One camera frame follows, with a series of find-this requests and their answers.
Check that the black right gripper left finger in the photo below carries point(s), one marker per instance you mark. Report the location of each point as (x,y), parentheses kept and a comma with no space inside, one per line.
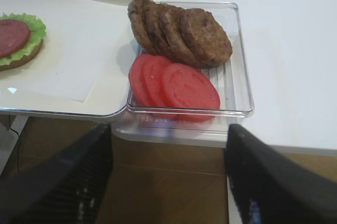
(66,188)

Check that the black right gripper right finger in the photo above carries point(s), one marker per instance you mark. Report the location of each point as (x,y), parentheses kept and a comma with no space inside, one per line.
(267,187)

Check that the brown meat patty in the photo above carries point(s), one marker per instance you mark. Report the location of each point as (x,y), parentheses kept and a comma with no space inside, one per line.
(136,14)
(170,25)
(152,24)
(205,37)

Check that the green lettuce leaf on burger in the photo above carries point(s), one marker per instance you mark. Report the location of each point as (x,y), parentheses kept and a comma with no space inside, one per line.
(37,27)

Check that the rear red tomato slice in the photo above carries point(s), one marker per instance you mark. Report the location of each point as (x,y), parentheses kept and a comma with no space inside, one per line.
(137,82)

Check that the red tomato slice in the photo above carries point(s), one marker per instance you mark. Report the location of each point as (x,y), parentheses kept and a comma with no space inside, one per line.
(187,87)
(152,73)
(137,82)

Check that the white serving tray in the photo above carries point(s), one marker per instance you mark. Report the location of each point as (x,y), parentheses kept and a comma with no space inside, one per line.
(99,105)

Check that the front red tomato slice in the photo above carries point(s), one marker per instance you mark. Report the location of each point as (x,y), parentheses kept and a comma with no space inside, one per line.
(187,87)

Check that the brown bottom bun on tray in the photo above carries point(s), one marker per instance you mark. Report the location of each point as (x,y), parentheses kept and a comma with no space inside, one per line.
(20,59)

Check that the white paper sheet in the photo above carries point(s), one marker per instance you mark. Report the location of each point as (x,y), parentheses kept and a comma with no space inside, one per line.
(81,48)

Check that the middle red tomato slice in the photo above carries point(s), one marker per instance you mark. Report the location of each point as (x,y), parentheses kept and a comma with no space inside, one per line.
(152,73)

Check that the clear patty and tomato container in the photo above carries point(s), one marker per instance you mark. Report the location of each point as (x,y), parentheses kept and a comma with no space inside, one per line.
(231,80)

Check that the tomato slice on burger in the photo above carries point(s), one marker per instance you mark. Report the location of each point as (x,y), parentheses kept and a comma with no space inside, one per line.
(14,36)

